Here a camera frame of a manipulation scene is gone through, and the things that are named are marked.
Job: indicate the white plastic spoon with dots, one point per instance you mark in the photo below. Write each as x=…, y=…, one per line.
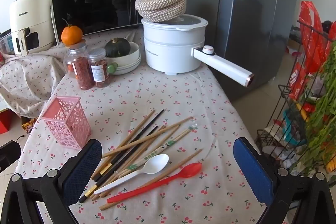
x=157, y=162

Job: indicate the grey refrigerator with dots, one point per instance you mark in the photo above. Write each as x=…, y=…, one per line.
x=249, y=16

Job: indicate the red snack packet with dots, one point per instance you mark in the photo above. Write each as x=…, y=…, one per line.
x=298, y=79

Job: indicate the stack of white bowls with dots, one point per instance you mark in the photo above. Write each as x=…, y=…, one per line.
x=131, y=61

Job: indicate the black device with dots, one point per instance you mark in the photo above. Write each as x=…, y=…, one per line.
x=9, y=153

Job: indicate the red box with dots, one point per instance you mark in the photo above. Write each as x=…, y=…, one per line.
x=5, y=121

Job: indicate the black chopstick with gold band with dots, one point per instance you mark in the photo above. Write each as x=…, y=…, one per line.
x=83, y=197
x=155, y=118

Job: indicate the orange tangerine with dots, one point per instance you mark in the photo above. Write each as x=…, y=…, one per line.
x=71, y=35

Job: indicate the white electric cooking pot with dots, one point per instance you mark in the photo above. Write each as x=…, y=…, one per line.
x=170, y=48

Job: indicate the pile of bare wooden chopsticks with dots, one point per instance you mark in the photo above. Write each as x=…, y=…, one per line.
x=147, y=138

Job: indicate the black microwave oven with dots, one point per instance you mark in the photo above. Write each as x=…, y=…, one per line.
x=92, y=3

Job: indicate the green leafy herbs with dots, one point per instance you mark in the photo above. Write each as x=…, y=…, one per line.
x=323, y=108

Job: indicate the dark green squash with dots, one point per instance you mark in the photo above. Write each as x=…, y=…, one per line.
x=116, y=48

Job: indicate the red plastic spoon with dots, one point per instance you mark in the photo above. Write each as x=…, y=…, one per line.
x=191, y=170

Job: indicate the short labelled jar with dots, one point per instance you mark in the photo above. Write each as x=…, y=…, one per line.
x=98, y=69

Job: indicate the clear plastic container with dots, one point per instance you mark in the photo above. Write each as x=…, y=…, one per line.
x=5, y=45

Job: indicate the red plastic bag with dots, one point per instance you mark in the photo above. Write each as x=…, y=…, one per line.
x=311, y=27

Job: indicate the tall jar of red berries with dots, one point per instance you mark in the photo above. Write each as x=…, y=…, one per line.
x=81, y=69

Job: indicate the paper-wrapped disposable chopsticks pair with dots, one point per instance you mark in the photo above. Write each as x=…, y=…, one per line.
x=170, y=144

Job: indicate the teal snack packet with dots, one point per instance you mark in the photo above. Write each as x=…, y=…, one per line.
x=291, y=127

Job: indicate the cherry print tablecloth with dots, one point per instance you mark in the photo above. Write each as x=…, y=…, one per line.
x=170, y=98

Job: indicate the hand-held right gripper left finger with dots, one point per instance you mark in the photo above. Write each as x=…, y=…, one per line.
x=81, y=174

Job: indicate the pink perforated utensil holder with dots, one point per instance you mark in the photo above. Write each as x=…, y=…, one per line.
x=68, y=121

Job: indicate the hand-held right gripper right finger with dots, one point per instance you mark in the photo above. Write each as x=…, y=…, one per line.
x=252, y=171

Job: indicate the cream air fryer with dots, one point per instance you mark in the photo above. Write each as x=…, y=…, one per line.
x=31, y=11

